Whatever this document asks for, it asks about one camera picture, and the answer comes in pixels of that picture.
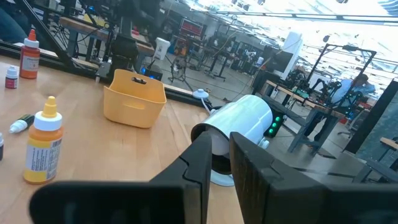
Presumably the small green food coloring bottle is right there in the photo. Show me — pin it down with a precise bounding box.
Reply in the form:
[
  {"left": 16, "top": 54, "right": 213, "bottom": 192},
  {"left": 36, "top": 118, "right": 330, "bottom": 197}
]
[{"left": 8, "top": 113, "right": 35, "bottom": 134}]

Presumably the black computer tower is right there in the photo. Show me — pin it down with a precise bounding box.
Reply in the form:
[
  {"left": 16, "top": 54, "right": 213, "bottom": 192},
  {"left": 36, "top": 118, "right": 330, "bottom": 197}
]
[
  {"left": 139, "top": 63, "right": 164, "bottom": 82},
  {"left": 263, "top": 96, "right": 289, "bottom": 138}
]

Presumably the small red food coloring bottle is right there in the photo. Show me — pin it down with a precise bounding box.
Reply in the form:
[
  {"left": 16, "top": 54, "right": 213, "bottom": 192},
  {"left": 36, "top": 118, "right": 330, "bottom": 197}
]
[{"left": 4, "top": 65, "right": 19, "bottom": 90}]

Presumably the black aluminium table frame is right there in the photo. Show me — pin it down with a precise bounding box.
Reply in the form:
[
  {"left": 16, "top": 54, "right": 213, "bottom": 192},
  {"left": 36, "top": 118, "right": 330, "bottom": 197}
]
[{"left": 0, "top": 0, "right": 215, "bottom": 108}]

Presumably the white lamp cable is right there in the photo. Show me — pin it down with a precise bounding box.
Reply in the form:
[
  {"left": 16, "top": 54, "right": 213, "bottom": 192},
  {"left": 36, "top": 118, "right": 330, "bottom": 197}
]
[{"left": 200, "top": 98, "right": 217, "bottom": 114}]

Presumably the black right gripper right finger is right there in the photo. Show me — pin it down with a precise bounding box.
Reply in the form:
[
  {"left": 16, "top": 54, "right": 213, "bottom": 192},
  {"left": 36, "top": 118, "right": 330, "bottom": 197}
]
[{"left": 229, "top": 132, "right": 398, "bottom": 224}]

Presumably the yellow plastic bin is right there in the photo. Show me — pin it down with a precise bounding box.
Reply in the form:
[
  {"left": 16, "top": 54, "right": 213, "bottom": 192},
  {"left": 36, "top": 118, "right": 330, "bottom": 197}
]
[{"left": 103, "top": 68, "right": 168, "bottom": 129}]

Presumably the white waste bin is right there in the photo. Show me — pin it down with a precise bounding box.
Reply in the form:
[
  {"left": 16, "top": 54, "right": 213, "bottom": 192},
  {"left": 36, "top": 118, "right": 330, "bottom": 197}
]
[{"left": 153, "top": 37, "right": 171, "bottom": 61}]

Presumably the large orange food coloring bottle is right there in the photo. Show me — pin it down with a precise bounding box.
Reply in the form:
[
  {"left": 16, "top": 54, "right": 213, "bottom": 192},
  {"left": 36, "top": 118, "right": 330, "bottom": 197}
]
[{"left": 19, "top": 29, "right": 41, "bottom": 80}]

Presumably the red LED sign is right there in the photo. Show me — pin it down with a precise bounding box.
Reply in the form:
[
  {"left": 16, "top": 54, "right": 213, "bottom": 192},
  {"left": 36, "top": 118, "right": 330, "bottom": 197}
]
[{"left": 179, "top": 18, "right": 205, "bottom": 37}]

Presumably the white round cable switch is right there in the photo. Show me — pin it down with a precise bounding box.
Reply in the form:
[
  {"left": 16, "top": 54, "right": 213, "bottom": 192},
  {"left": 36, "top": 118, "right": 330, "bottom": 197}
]
[{"left": 192, "top": 88, "right": 210, "bottom": 100}]

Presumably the person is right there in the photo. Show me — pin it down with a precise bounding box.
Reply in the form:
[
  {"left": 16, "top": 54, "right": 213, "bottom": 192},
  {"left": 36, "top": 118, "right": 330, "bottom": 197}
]
[
  {"left": 0, "top": 0, "right": 32, "bottom": 44},
  {"left": 330, "top": 73, "right": 376, "bottom": 110}
]

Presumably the white spot lamp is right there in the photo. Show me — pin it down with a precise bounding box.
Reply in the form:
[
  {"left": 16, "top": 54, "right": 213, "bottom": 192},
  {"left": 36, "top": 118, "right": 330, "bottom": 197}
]
[{"left": 190, "top": 94, "right": 274, "bottom": 187}]

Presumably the large yellow food coloring bottle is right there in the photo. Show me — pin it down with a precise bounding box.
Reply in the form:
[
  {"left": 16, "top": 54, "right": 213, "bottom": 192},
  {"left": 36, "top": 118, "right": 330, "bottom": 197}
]
[{"left": 23, "top": 95, "right": 65, "bottom": 185}]

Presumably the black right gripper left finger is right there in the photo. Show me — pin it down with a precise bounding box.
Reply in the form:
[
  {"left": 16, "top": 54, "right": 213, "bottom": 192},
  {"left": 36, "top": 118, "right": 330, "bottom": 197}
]
[{"left": 29, "top": 132, "right": 213, "bottom": 224}]

